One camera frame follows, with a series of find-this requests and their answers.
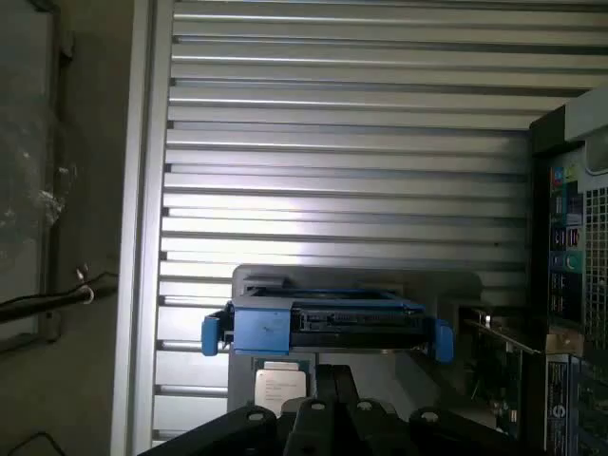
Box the silver CPU chip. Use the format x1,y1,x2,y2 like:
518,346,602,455
253,366,309,410

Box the grey parts rack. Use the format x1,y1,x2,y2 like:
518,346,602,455
226,264,484,431

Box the green graphics card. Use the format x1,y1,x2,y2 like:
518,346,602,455
461,306,543,446

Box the black PC case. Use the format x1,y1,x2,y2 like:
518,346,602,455
528,85,608,456

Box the black cable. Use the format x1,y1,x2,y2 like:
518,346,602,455
0,268,96,325

